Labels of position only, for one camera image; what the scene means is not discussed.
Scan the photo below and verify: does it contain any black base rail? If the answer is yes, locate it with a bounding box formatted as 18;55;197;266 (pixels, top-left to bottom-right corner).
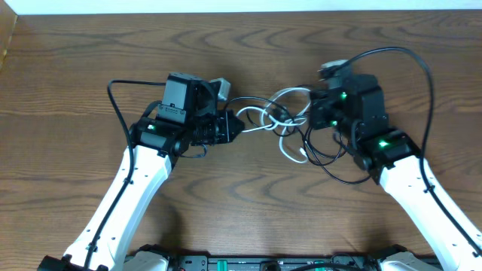
124;246;445;271

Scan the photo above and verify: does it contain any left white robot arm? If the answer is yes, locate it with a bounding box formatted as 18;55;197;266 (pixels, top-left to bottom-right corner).
38;72;245;270

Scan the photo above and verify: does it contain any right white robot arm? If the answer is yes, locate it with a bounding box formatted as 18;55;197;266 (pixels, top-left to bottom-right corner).
309;75;481;270

